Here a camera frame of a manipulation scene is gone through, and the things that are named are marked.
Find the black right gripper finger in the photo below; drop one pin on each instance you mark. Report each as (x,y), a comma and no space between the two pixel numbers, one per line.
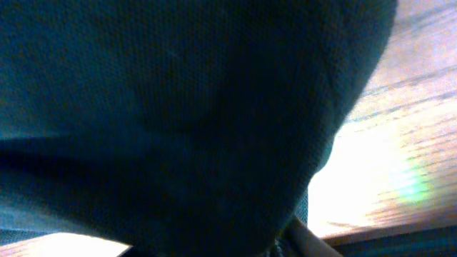
(307,243)

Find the black polo shirt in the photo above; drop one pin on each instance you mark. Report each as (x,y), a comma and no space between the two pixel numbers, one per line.
(182,128)

